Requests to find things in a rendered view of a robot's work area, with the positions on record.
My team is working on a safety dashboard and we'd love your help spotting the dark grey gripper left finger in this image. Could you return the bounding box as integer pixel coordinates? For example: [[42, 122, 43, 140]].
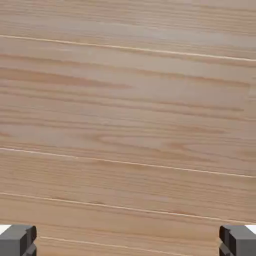
[[0, 224, 38, 256]]

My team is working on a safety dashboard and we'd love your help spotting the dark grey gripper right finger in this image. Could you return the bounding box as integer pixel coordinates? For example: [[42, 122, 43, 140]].
[[218, 224, 256, 256]]

